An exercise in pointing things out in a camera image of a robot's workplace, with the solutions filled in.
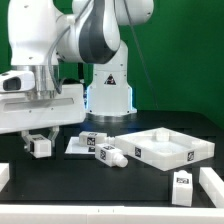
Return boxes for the white fence bar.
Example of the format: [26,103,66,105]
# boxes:
[0,205,224,224]
[199,167,224,209]

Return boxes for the white front fence bar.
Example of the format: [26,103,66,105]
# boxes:
[0,205,224,224]

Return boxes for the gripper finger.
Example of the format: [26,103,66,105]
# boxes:
[21,131,34,152]
[48,126,59,142]

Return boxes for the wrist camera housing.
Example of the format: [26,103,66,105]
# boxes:
[0,70,35,93]

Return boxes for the white left fence block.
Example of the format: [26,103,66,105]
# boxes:
[0,163,10,192]

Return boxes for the white tag sheet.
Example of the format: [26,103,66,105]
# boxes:
[65,137,95,155]

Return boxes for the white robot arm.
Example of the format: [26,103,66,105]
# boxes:
[0,0,154,158]

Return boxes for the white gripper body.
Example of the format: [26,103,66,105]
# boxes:
[0,84,86,134]

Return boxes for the white right fence bar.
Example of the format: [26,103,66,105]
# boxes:
[199,167,224,209]

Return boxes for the white square tabletop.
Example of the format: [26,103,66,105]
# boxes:
[115,128,215,171]

